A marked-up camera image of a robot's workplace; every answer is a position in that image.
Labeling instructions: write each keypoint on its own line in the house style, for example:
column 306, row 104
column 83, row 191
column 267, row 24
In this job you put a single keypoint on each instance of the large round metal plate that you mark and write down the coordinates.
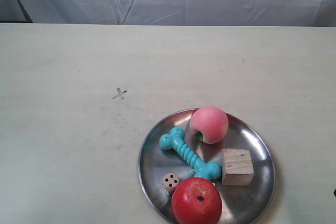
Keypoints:
column 241, row 204

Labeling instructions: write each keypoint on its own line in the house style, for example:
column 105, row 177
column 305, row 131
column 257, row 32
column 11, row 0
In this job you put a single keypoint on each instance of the pink toy peach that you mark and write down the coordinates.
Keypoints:
column 209, row 124

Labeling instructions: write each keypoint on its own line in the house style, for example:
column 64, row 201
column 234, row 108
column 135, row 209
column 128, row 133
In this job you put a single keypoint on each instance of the teal rubber bone toy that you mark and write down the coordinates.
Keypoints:
column 175, row 141

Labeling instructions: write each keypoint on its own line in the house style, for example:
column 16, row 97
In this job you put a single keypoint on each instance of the small wooden die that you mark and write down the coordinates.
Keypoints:
column 169, row 182

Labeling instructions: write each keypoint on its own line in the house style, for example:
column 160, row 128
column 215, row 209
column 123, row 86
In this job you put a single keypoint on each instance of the light wooden cube block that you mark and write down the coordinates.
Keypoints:
column 237, row 167

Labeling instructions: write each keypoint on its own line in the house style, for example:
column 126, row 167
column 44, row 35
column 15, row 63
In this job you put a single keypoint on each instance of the red toy apple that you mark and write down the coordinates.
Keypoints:
column 196, row 200

